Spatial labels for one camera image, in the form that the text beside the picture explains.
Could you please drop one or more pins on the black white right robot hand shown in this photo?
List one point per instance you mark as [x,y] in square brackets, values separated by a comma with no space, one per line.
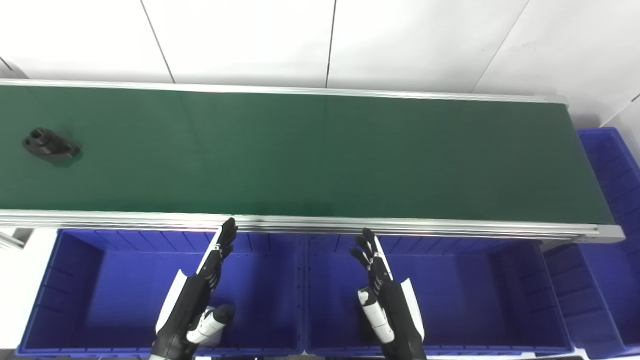
[395,310]

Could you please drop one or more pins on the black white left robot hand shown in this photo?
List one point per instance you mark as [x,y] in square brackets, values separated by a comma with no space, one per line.
[187,305]

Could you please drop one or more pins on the black flanged machine part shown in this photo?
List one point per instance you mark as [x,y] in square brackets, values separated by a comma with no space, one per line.
[47,145]

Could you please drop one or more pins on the blue plastic bin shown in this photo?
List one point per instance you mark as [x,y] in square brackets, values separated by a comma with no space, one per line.
[125,300]
[475,300]
[615,260]

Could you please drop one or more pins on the green conveyor belt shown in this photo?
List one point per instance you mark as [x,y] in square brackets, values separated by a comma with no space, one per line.
[300,150]
[150,218]

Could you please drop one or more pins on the aluminium conveyor leg strut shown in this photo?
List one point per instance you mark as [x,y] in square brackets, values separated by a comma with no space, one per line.
[10,240]

